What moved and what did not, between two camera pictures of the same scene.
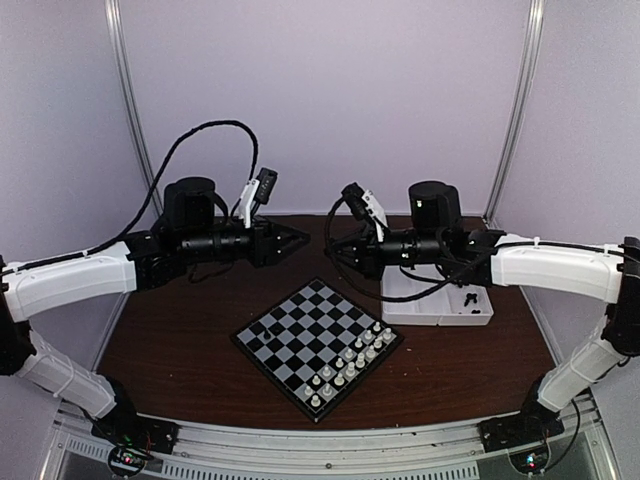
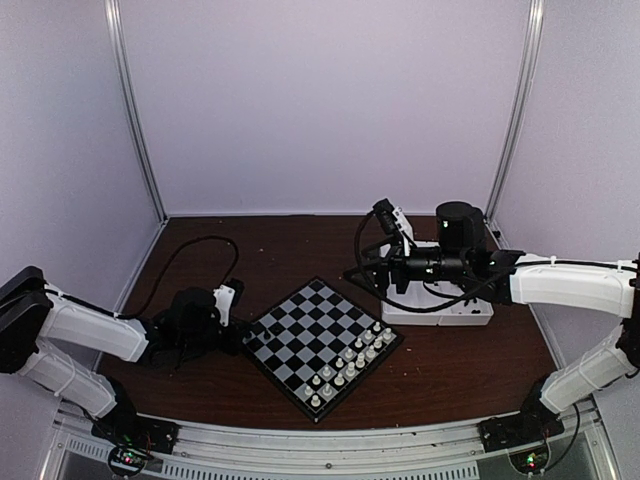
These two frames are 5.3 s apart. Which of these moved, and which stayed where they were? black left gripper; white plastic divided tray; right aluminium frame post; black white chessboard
Moved: black left gripper
Stayed: white plastic divided tray; black white chessboard; right aluminium frame post
